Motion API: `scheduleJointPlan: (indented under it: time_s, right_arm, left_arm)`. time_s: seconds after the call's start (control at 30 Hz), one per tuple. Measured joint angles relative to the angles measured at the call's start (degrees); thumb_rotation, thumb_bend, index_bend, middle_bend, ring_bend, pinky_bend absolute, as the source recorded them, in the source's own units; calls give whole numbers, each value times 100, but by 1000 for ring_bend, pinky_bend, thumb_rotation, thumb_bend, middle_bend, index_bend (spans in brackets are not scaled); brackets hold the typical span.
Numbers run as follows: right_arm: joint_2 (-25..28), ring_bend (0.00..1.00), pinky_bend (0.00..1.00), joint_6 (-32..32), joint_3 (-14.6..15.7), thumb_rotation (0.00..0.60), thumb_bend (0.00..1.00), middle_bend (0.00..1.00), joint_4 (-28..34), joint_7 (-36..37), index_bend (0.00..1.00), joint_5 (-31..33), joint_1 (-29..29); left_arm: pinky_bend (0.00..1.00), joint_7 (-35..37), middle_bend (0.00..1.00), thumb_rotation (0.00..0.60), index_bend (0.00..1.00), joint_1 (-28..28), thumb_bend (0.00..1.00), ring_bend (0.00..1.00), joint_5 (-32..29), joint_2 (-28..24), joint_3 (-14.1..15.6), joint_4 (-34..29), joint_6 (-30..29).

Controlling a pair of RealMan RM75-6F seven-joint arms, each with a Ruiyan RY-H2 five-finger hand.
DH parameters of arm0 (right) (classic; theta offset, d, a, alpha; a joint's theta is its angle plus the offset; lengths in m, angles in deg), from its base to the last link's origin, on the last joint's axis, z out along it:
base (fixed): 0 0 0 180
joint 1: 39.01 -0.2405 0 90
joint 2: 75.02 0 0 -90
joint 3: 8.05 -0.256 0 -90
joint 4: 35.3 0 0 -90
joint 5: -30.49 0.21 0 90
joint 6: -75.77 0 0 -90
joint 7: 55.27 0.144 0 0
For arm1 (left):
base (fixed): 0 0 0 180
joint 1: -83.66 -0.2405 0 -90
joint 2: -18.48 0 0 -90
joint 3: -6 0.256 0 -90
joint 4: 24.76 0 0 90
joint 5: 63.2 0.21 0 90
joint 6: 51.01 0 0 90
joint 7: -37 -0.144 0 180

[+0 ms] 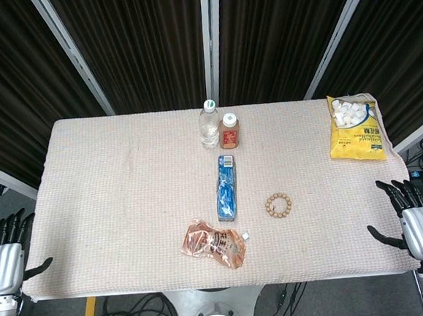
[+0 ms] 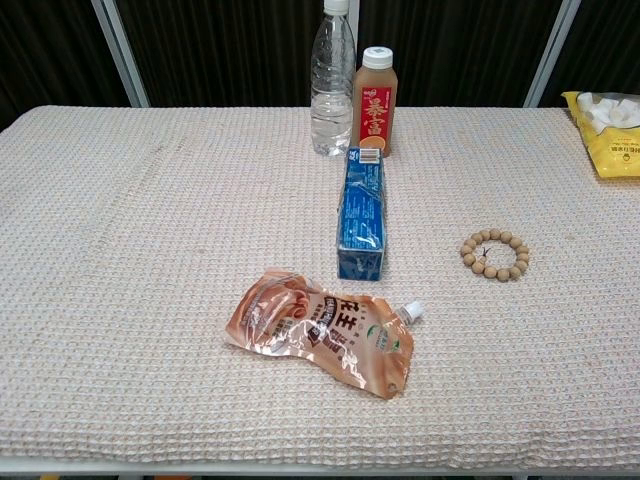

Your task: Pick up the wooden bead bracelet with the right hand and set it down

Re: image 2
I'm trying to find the wooden bead bracelet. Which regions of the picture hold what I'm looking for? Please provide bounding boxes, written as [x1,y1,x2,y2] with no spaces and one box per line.
[460,228,531,281]

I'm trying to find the blue carton box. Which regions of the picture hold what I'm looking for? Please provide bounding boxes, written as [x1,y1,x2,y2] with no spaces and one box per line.
[336,146,388,281]

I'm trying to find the orange spouted refill pouch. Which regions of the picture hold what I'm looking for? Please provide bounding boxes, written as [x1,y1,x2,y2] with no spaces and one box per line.
[224,267,426,400]

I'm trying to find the red label juice bottle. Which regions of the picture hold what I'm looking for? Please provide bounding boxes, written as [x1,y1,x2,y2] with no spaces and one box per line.
[350,46,399,159]

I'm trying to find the clear plastic water bottle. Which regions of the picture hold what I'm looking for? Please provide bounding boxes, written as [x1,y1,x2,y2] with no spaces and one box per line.
[310,0,357,157]

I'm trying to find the beige waffle weave table cloth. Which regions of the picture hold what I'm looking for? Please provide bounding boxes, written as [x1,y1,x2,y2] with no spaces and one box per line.
[0,104,640,470]

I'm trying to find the dark pleated curtain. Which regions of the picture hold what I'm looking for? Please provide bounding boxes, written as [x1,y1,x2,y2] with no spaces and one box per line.
[0,0,640,132]

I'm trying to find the yellow snack bag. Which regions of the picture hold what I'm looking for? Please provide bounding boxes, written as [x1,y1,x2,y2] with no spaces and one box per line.
[560,90,640,179]

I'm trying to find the grey metal frame post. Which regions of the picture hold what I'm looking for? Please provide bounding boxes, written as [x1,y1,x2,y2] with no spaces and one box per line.
[523,0,582,109]
[91,0,151,109]

